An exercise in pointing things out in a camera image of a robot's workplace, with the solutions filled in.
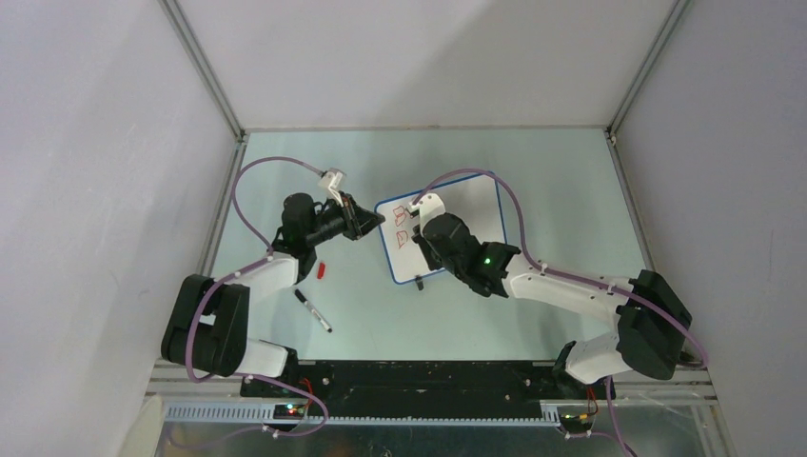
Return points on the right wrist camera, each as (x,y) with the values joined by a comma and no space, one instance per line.
(426,209)

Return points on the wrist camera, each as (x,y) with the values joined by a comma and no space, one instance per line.
(426,209)
(331,180)

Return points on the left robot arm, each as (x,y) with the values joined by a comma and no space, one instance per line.
(208,326)

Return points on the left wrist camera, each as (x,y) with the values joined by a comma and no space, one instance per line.
(331,180)

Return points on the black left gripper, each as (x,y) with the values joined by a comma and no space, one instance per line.
(357,221)

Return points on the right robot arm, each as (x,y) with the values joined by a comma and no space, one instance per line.
(646,318)

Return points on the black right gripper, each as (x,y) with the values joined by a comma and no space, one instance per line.
(419,238)

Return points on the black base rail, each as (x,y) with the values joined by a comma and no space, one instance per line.
(396,394)

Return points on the white blue-framed whiteboard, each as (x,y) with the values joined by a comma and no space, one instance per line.
(475,198)

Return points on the black whiteboard marker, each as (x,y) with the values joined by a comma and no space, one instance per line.
(313,310)

